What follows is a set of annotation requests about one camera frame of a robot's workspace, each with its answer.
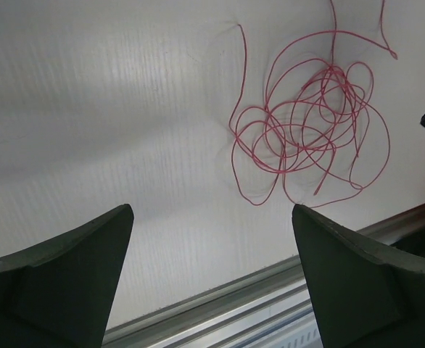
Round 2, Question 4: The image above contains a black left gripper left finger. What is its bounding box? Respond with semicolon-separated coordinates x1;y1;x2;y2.
0;204;133;347

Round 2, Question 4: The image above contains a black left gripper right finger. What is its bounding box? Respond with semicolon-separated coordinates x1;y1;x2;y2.
292;204;425;347

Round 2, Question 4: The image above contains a pink thin cable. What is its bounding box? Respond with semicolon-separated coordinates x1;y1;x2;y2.
228;0;398;208

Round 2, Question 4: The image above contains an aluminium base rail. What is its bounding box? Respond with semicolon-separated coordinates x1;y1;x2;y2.
102;195;425;348

